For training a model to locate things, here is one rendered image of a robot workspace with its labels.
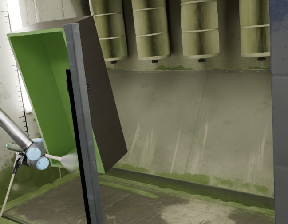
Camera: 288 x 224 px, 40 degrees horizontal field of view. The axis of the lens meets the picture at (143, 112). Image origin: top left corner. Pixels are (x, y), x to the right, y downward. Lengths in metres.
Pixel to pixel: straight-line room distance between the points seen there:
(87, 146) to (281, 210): 0.92
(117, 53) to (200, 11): 1.12
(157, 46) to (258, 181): 1.56
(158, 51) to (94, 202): 2.19
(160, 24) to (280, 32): 2.34
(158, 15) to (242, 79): 0.99
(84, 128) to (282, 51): 0.93
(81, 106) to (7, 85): 2.12
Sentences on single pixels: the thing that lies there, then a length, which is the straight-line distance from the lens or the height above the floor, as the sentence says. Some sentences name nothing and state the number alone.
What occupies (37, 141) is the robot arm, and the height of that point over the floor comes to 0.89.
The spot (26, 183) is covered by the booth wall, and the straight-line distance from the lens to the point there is 4.19.
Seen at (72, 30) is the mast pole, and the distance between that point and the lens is 1.85.
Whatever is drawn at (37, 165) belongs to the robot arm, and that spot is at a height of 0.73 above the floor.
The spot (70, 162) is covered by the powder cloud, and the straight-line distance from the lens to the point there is 3.37.
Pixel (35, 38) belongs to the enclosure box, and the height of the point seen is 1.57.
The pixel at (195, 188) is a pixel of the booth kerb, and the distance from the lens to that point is 3.70.
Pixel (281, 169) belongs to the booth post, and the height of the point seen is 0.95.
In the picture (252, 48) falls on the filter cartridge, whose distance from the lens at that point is 3.35.
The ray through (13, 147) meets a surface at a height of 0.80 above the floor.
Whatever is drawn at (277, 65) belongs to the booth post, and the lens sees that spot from 1.70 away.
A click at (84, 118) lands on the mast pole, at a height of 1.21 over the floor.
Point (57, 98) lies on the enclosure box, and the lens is 3.65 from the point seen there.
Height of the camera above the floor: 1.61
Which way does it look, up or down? 12 degrees down
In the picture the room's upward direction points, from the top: 6 degrees counter-clockwise
